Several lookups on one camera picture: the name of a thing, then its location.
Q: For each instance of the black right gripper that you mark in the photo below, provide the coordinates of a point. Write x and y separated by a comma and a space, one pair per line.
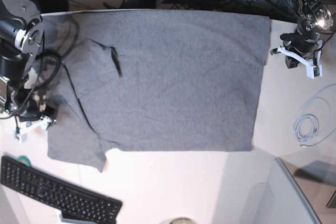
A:
21, 104

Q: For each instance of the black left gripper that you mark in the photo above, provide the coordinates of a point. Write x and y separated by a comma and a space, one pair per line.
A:
302, 42

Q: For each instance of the grey t-shirt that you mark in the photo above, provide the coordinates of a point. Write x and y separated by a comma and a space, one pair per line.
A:
154, 80

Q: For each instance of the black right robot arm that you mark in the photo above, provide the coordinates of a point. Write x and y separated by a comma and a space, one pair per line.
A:
22, 43

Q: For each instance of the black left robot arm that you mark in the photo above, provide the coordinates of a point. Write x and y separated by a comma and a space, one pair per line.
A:
313, 15

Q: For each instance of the green tape roll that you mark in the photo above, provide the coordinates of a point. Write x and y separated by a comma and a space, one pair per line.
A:
24, 160

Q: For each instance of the black computer keyboard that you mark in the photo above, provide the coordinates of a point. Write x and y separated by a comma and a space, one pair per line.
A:
66, 197

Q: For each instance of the round metallic can top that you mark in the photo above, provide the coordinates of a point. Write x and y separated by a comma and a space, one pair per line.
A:
182, 220

